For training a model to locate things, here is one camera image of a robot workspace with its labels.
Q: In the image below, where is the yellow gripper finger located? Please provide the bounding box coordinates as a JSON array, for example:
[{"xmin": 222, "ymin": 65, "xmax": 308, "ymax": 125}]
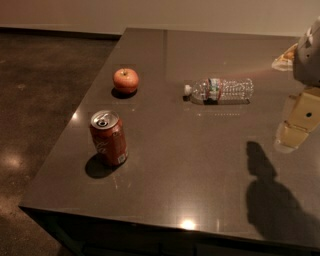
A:
[{"xmin": 274, "ymin": 87, "xmax": 320, "ymax": 153}]

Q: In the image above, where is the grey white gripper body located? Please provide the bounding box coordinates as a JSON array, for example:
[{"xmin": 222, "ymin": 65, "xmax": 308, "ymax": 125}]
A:
[{"xmin": 293, "ymin": 17, "xmax": 320, "ymax": 87}]

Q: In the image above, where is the clear plastic water bottle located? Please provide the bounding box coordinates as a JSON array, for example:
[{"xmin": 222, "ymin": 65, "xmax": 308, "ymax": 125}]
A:
[{"xmin": 184, "ymin": 78, "xmax": 254, "ymax": 105}]

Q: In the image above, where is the red coke can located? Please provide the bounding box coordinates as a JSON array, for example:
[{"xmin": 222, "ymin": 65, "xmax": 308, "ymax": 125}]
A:
[{"xmin": 89, "ymin": 110, "xmax": 128, "ymax": 167}]

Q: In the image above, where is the red apple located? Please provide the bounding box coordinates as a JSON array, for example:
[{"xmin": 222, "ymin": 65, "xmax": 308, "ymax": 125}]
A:
[{"xmin": 113, "ymin": 68, "xmax": 139, "ymax": 94}]

